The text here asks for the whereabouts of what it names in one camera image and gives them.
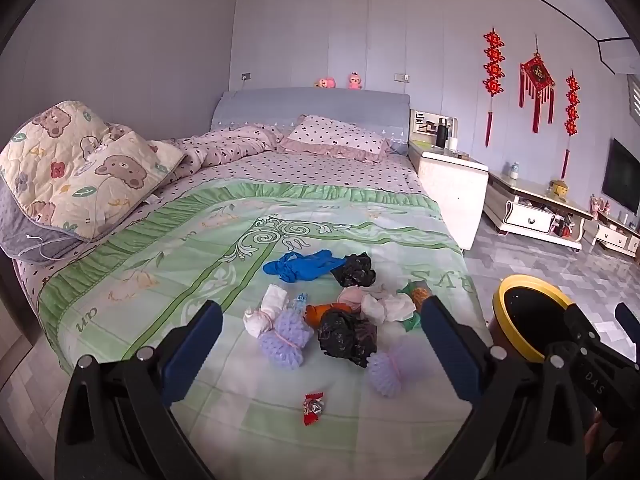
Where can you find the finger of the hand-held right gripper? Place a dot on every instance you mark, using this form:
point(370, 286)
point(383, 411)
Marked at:
point(587, 360)
point(629, 327)

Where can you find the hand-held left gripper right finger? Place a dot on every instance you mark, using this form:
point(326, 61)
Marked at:
point(445, 345)

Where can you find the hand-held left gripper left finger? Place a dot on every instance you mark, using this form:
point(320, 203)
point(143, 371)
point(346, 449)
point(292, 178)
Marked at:
point(200, 345)

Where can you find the yellow-rimmed waste bin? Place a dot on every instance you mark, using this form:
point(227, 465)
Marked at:
point(530, 315)

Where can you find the small black plastic bag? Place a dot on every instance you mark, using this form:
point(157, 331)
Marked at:
point(355, 271)

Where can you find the blue rubber glove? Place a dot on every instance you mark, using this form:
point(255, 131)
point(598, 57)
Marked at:
point(300, 265)

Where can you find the green plastic scrap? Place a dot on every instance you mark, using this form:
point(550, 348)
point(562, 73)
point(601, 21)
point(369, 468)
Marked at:
point(412, 324)

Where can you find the purple foam net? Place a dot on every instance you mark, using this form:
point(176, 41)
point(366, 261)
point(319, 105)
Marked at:
point(285, 342)
point(385, 372)

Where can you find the green snack wrapper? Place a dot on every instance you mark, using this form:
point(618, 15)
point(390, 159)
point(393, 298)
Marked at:
point(406, 288)

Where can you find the white low cabinet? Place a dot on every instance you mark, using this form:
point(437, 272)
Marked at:
point(607, 235)

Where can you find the large black plastic bag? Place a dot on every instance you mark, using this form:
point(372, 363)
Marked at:
point(345, 337)

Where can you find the pink cloth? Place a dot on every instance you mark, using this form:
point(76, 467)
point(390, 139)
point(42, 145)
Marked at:
point(352, 296)

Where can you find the green floral bedspread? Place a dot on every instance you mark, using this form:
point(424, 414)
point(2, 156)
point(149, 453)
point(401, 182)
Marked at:
point(210, 240)

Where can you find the small clear plastic bottle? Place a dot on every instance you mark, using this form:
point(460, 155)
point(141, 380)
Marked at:
point(298, 305)

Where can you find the orange wrapper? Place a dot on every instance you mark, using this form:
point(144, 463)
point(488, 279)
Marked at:
point(317, 314)

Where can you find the pink figurines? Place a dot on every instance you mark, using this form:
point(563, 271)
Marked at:
point(600, 204)

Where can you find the red candy wrapper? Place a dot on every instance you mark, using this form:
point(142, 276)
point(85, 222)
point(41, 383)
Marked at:
point(312, 407)

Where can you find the white coffee table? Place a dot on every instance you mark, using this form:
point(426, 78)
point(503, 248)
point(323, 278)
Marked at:
point(530, 217)

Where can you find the white bedside cabinet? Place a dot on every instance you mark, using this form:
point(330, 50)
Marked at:
point(450, 195)

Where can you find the black television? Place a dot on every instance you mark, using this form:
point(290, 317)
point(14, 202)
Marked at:
point(622, 175)

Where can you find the yellow toy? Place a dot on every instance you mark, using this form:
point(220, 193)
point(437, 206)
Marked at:
point(559, 189)

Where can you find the pale plastic bottle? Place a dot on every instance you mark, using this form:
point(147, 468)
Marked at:
point(514, 171)

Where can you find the pink dotted quilt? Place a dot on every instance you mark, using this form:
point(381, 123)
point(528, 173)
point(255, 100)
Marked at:
point(225, 147)

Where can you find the white cup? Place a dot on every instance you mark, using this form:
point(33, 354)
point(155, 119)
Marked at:
point(453, 143)

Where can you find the bear-printed quilt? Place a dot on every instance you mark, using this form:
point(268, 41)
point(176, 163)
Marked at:
point(90, 170)

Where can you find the pink dotted bed sheet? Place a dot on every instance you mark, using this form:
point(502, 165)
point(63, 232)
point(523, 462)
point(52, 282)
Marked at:
point(320, 170)

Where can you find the black thermos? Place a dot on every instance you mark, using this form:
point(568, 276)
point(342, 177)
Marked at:
point(442, 132)

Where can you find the louvred window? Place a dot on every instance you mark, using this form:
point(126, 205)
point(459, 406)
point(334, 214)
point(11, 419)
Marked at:
point(635, 100)

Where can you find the pink dotted pillow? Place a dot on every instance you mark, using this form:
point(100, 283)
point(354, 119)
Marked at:
point(335, 135)

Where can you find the blue-grey bed headboard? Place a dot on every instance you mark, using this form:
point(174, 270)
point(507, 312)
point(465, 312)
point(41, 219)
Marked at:
point(310, 105)

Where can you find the red tasselled diamond ornament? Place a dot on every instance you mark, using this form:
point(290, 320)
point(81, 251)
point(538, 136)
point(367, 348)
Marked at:
point(537, 72)

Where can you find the pink plush toy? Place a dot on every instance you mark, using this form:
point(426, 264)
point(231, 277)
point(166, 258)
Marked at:
point(355, 81)
point(325, 83)

